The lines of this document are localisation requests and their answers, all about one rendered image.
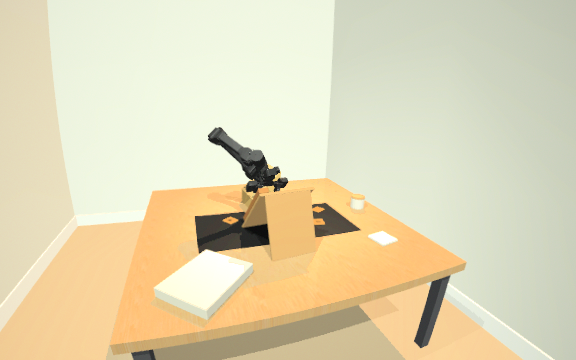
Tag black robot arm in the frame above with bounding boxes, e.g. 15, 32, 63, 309
208, 127, 280, 183

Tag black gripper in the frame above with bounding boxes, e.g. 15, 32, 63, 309
245, 167, 288, 193

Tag white jar with orange lid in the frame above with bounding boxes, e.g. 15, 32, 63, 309
350, 194, 365, 210

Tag white rectangular block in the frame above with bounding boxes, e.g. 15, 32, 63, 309
153, 250, 253, 320

